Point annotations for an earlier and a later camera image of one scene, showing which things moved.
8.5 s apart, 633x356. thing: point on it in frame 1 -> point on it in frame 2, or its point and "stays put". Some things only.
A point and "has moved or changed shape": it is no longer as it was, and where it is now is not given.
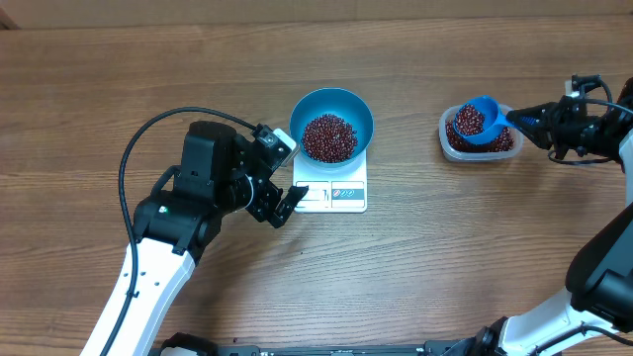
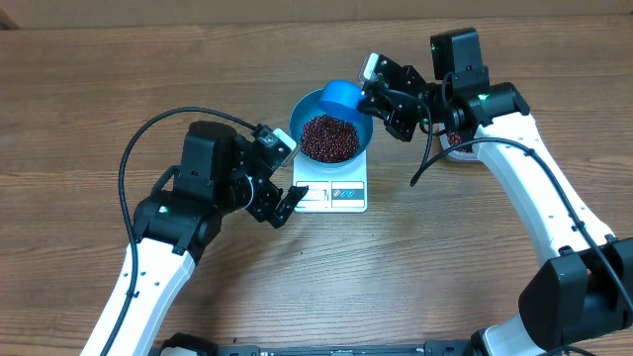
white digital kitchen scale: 332,192 stays put
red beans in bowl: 328,138 stays put
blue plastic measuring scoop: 495,120 has moved or changed shape
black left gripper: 262,211 stays put
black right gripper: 550,121 -> 401,125
